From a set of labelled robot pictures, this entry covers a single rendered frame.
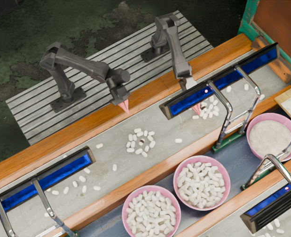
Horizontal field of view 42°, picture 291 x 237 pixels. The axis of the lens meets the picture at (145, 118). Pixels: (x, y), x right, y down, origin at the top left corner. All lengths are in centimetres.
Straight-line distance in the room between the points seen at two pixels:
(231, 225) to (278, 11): 107
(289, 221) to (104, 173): 89
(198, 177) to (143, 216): 32
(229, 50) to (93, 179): 104
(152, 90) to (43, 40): 155
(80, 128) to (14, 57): 150
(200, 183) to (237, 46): 84
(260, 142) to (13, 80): 200
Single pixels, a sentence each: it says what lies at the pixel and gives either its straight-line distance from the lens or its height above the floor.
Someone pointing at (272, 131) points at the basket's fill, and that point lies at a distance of 202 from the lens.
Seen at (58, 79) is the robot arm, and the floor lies 92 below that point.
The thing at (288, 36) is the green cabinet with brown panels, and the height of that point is 98.
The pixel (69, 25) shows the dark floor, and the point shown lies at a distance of 339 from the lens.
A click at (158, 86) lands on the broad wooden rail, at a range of 202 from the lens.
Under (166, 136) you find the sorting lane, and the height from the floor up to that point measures 74.
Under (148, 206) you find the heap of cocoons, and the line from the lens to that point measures 179.
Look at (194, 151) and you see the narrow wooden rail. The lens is 186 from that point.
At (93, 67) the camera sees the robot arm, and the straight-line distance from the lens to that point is 175.
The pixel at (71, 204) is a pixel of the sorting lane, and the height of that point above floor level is 74.
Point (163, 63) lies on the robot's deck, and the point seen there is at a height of 66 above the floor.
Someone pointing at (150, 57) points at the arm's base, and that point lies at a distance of 224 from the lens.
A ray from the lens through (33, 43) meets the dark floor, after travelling 334.
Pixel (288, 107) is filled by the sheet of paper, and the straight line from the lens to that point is 206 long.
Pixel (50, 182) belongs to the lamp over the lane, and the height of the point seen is 107.
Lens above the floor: 247
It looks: 62 degrees down
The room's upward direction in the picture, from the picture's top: 2 degrees counter-clockwise
